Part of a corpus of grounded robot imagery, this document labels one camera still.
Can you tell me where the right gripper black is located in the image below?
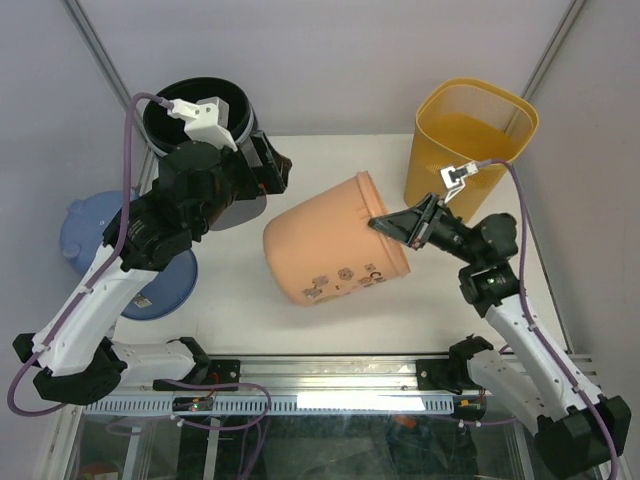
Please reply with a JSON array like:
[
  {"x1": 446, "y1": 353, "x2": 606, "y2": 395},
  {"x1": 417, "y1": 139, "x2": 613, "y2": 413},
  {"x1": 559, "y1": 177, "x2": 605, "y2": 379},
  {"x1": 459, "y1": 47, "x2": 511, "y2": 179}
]
[{"x1": 368, "y1": 192, "x2": 482, "y2": 268}]

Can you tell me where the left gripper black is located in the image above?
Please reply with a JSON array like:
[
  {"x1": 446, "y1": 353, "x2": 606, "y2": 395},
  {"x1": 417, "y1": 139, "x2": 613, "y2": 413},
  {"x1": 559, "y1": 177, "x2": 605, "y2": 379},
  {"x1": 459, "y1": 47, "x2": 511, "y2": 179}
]
[{"x1": 195, "y1": 131, "x2": 292, "y2": 237}]

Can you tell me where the peach plastic bucket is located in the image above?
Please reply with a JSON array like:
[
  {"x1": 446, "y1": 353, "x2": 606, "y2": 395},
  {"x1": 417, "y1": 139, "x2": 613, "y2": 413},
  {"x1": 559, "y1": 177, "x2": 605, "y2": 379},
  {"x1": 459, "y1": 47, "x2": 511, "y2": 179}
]
[{"x1": 263, "y1": 171, "x2": 410, "y2": 306}]

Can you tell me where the yellow mesh waste bin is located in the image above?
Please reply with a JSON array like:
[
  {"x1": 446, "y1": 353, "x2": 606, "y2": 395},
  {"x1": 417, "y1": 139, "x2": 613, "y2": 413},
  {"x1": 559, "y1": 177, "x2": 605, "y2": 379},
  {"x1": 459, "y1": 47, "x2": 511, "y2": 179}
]
[{"x1": 404, "y1": 78, "x2": 539, "y2": 207}]

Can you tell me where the black plastic bin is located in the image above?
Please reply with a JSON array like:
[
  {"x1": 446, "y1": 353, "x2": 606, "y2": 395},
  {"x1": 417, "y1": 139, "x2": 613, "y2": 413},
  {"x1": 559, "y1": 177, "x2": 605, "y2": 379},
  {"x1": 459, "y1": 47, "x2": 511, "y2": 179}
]
[{"x1": 142, "y1": 77, "x2": 259, "y2": 156}]

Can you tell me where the blue plastic bucket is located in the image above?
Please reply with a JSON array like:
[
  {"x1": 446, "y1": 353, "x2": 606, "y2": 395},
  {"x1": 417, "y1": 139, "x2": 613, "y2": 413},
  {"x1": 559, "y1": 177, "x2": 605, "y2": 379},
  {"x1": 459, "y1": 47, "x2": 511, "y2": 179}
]
[{"x1": 59, "y1": 189, "x2": 199, "y2": 321}]

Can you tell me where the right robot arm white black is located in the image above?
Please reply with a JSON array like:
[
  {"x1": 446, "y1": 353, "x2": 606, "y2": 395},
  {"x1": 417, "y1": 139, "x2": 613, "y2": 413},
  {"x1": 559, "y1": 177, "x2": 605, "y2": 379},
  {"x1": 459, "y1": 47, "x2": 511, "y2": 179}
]
[{"x1": 368, "y1": 194, "x2": 631, "y2": 479}]

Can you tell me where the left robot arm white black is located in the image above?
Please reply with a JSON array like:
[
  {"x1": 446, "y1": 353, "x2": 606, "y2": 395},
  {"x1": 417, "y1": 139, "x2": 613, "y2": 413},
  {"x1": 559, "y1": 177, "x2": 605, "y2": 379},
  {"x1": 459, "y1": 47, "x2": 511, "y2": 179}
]
[{"x1": 13, "y1": 131, "x2": 292, "y2": 408}]

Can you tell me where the grey slotted waste bin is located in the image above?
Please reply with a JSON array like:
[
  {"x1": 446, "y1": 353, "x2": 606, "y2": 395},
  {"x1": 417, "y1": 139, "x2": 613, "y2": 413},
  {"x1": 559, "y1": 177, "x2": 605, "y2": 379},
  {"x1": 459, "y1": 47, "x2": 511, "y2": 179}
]
[{"x1": 149, "y1": 119, "x2": 268, "y2": 232}]

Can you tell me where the light grey inner bin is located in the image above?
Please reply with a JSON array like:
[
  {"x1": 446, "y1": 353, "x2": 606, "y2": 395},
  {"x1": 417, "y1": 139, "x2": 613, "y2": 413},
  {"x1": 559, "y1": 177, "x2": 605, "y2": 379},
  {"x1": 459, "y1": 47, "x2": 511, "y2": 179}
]
[{"x1": 147, "y1": 110, "x2": 259, "y2": 157}]

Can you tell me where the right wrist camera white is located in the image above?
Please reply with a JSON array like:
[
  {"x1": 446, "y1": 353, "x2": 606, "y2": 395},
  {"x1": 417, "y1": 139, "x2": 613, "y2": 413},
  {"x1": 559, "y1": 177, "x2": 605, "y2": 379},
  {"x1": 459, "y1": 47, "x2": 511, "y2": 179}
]
[{"x1": 439, "y1": 161, "x2": 479, "y2": 204}]

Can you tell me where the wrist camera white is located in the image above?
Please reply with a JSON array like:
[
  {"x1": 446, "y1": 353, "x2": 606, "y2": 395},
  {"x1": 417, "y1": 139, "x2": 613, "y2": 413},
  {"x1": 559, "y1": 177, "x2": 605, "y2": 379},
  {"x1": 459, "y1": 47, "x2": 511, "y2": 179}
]
[
  {"x1": 439, "y1": 161, "x2": 479, "y2": 204},
  {"x1": 167, "y1": 97, "x2": 237, "y2": 152}
]

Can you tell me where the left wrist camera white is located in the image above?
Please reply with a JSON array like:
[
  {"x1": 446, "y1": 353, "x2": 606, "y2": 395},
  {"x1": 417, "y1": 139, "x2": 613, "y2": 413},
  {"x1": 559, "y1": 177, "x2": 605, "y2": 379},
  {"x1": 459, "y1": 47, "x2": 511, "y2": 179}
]
[{"x1": 167, "y1": 97, "x2": 237, "y2": 152}]

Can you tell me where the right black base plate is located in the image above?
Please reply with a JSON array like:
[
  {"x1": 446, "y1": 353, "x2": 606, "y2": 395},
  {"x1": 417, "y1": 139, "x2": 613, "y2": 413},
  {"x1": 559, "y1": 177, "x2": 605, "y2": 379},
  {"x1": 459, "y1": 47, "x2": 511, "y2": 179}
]
[{"x1": 415, "y1": 358, "x2": 481, "y2": 395}]

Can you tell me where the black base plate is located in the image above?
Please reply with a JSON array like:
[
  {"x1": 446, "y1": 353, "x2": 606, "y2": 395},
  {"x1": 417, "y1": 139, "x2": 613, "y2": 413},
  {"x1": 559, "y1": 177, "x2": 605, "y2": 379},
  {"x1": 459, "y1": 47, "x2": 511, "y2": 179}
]
[
  {"x1": 181, "y1": 358, "x2": 241, "y2": 391},
  {"x1": 415, "y1": 358, "x2": 481, "y2": 395}
]

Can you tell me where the white slotted cable duct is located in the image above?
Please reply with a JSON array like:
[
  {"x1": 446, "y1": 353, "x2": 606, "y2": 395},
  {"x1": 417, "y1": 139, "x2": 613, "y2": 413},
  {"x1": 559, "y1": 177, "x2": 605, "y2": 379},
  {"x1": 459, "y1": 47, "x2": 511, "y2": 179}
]
[{"x1": 85, "y1": 392, "x2": 455, "y2": 417}]

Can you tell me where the aluminium mounting rail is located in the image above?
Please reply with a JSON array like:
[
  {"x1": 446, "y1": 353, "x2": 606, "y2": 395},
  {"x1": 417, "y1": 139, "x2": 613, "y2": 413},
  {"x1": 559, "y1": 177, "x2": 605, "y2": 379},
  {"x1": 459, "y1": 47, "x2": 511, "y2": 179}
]
[{"x1": 62, "y1": 353, "x2": 601, "y2": 399}]

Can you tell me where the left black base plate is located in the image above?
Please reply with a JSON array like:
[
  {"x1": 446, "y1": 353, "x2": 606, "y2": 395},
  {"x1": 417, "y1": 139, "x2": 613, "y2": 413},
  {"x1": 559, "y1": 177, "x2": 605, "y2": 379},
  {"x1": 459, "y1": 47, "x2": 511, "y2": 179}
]
[{"x1": 181, "y1": 358, "x2": 241, "y2": 391}]

